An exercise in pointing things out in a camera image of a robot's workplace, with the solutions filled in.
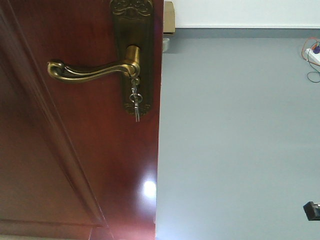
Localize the brown wooden door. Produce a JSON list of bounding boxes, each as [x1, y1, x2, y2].
[[0, 0, 164, 240]]

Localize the black robot body corner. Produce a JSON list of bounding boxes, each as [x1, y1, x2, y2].
[[303, 201, 320, 221]]

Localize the brown cardboard box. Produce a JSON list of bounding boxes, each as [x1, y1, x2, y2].
[[163, 1, 176, 35]]

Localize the white power strip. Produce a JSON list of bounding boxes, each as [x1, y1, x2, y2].
[[304, 48, 320, 66]]

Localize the silver keys on ring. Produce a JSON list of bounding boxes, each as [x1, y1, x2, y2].
[[129, 77, 143, 123]]

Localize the brass outer lever handle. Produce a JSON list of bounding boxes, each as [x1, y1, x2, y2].
[[47, 45, 141, 84]]

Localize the brass handle backplate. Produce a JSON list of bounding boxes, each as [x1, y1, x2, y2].
[[110, 0, 154, 117]]

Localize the black thin cable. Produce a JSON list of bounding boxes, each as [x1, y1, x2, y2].
[[306, 63, 320, 84]]

